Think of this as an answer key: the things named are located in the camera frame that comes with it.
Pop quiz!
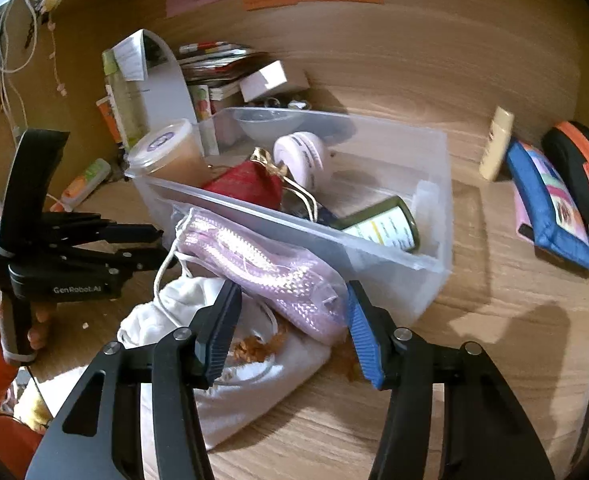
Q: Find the white drawstring bag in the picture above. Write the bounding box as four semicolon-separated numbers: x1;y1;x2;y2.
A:
116;238;332;451

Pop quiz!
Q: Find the red pouch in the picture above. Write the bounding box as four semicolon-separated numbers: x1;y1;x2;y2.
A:
202;160;282;210

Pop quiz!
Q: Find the green glass jar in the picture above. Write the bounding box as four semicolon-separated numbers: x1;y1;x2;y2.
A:
331;195;421;252

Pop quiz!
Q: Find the pink round mini fan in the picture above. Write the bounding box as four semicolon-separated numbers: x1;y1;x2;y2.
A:
273;131;333;192

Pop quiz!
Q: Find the golden gourd charm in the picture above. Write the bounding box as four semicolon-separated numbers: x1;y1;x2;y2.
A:
328;338;364;382

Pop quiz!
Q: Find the person left hand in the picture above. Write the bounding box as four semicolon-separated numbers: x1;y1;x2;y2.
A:
0;291;57;350

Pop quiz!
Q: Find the orange green lotion tube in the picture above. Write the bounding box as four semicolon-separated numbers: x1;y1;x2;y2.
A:
50;158;111;212

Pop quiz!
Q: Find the orange tube box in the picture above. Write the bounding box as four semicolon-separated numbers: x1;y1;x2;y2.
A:
96;96;122;146

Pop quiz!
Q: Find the black pen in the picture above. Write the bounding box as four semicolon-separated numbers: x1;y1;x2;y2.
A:
570;397;589;468

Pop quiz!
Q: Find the white folded paper stand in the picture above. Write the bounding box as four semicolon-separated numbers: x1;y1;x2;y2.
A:
112;29;197;136

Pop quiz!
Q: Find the fruit pattern box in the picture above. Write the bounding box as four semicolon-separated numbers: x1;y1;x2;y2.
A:
188;84;220;156

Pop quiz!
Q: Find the blue patchwork pencil case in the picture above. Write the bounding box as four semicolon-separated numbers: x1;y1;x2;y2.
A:
505;139;589;272

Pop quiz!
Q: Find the small white cardboard box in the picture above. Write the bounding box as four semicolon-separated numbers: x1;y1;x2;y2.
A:
239;61;310;103

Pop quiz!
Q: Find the stack of books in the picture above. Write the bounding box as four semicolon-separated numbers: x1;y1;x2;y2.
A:
176;41;270;101

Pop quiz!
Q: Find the clear plastic storage bin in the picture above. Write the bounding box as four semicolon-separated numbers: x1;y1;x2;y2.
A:
131;107;453;325

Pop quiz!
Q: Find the cream lotion bottle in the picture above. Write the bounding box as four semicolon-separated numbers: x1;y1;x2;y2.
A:
479;106;515;181

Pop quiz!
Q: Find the black orange zip case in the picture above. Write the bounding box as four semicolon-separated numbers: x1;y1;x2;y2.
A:
542;120;589;233

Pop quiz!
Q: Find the white charging cable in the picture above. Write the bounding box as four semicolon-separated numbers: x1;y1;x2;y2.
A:
0;0;68;137

